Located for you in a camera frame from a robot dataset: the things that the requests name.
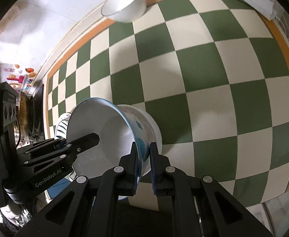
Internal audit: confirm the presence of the white bowl blue rim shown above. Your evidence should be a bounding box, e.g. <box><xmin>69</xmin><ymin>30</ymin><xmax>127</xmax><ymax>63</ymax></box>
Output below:
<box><xmin>67</xmin><ymin>97</ymin><xmax>149</xmax><ymax>183</ymax></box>

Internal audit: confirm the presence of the white bowl dark pattern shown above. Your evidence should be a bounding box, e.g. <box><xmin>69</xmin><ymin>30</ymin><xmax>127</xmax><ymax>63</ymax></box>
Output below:
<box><xmin>115</xmin><ymin>104</ymin><xmax>162</xmax><ymax>179</ymax></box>

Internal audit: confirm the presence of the small white bowl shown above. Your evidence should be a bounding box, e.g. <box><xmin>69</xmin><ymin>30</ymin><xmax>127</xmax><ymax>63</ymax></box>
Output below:
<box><xmin>101</xmin><ymin>0</ymin><xmax>147</xmax><ymax>23</ymax></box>

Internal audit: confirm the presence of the blue leaf pattern plate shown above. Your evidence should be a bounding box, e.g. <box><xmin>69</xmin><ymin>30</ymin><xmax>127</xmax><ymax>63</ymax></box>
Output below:
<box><xmin>54</xmin><ymin>112</ymin><xmax>71</xmax><ymax>139</ymax></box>

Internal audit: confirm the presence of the black induction cooktop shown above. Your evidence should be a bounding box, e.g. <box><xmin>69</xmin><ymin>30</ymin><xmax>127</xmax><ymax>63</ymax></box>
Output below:
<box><xmin>30</xmin><ymin>85</ymin><xmax>45</xmax><ymax>141</ymax></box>

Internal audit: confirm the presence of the green checkered table mat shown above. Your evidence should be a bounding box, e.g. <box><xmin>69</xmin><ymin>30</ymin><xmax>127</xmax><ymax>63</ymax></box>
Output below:
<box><xmin>45</xmin><ymin>0</ymin><xmax>289</xmax><ymax>207</ymax></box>

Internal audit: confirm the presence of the colourful fruit wall sticker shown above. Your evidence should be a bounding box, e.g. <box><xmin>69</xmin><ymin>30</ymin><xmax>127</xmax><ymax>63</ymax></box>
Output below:
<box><xmin>0</xmin><ymin>64</ymin><xmax>37</xmax><ymax>93</ymax></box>

